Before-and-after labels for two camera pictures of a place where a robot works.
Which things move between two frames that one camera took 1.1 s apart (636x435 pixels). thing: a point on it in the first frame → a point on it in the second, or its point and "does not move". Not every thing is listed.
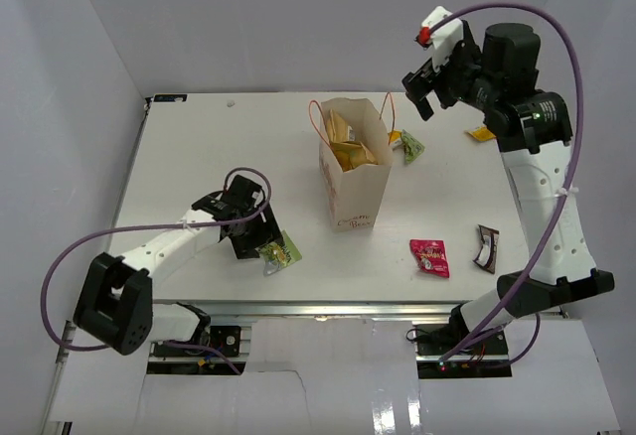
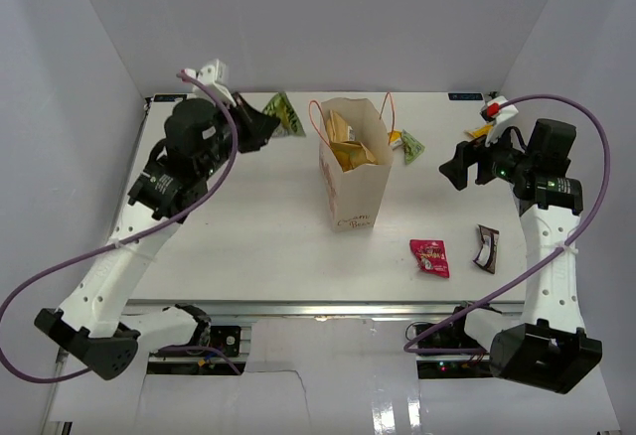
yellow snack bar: (397, 137) does not move
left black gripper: (266, 232) → (258, 125)
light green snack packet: (412, 148) does not move
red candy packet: (430, 256) does not move
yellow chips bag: (349, 154) does not move
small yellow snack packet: (482, 133) does not move
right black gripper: (419, 84) → (476, 151)
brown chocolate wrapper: (486, 257) does not move
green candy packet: (278, 255) → (280, 107)
